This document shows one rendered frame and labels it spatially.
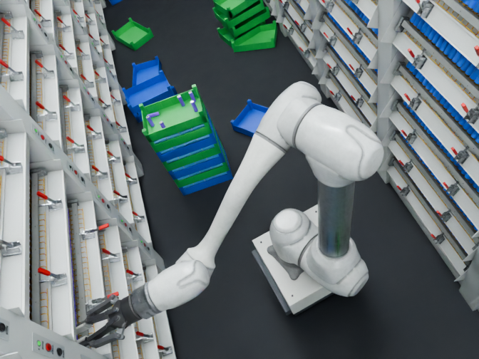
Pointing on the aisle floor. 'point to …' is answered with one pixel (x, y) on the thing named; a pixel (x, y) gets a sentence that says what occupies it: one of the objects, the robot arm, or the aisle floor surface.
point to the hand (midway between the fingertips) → (78, 336)
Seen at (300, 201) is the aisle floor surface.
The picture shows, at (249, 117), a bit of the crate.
